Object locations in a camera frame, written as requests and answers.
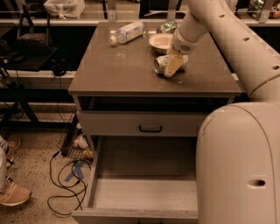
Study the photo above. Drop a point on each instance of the tan sneaker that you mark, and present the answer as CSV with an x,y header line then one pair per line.
x,y
13,194
12,148

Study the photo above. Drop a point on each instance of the white plastic bag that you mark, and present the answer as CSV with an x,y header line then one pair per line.
x,y
65,8

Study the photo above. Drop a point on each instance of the grey drawer cabinet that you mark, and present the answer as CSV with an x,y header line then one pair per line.
x,y
122,78

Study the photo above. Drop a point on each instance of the open grey middle drawer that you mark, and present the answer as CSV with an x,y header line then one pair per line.
x,y
141,180

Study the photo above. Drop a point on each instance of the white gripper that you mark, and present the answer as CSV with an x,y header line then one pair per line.
x,y
179,46

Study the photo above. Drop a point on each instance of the black wire mesh basket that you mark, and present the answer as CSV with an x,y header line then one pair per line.
x,y
74,143

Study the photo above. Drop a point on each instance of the white ceramic bowl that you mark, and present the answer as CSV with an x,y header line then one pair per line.
x,y
161,42

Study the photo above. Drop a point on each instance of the closed grey upper drawer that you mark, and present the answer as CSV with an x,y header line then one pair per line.
x,y
126,123

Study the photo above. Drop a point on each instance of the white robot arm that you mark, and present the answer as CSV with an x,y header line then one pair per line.
x,y
238,146

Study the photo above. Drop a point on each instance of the green white 7up can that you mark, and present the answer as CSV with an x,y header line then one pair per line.
x,y
160,64

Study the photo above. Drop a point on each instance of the tan sneaker lower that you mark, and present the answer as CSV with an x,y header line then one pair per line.
x,y
13,194

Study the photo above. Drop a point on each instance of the black drawer handle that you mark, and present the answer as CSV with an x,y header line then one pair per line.
x,y
143,129

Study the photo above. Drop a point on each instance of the tan sneaker upper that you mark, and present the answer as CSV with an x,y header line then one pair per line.
x,y
12,148

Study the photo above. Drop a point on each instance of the clear plastic water bottle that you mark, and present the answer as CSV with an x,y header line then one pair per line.
x,y
127,33

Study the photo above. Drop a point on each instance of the black bag on stand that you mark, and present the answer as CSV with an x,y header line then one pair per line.
x,y
33,43

